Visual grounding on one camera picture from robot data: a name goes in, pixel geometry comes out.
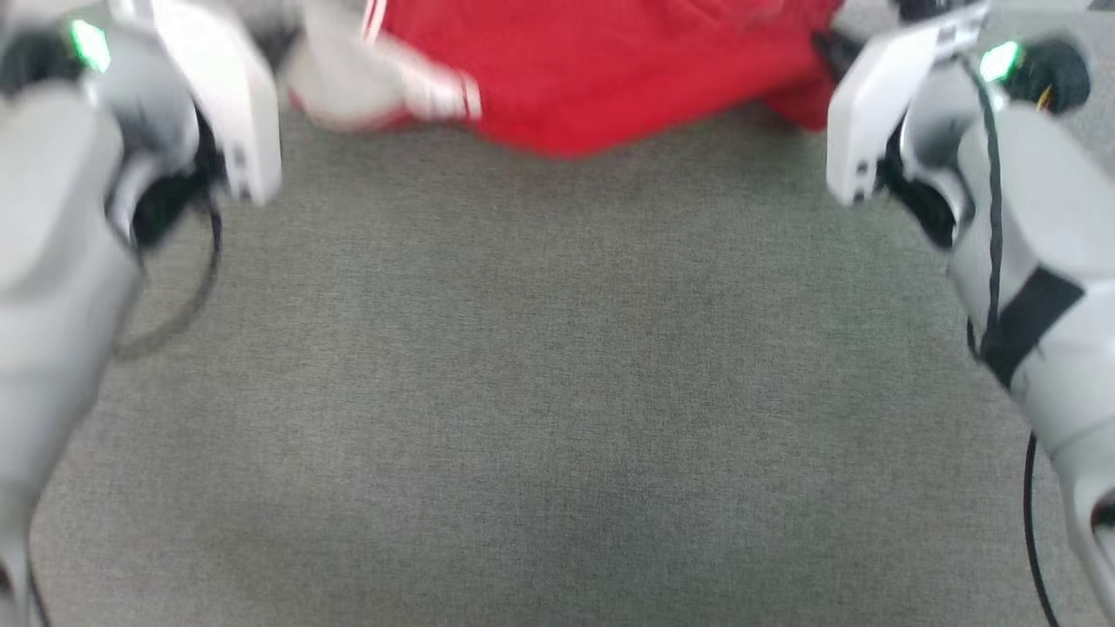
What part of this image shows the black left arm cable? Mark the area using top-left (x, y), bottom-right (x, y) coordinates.
top-left (111, 199), bottom-right (225, 360)

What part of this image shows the red basketball jersey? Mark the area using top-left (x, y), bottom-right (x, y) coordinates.
top-left (283, 0), bottom-right (848, 160)

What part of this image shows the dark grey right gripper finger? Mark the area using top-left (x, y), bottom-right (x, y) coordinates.
top-left (810, 29), bottom-right (868, 88)

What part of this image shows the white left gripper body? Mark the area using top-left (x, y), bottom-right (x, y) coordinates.
top-left (61, 0), bottom-right (282, 206)

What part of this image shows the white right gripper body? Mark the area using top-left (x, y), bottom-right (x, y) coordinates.
top-left (826, 3), bottom-right (1026, 207)

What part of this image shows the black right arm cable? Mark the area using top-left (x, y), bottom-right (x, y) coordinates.
top-left (965, 52), bottom-right (1062, 627)

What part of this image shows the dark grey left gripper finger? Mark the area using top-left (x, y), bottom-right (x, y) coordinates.
top-left (251, 22), bottom-right (302, 78)

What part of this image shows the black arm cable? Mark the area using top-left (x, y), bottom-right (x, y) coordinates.
top-left (111, 199), bottom-right (225, 360)
top-left (965, 52), bottom-right (1062, 627)

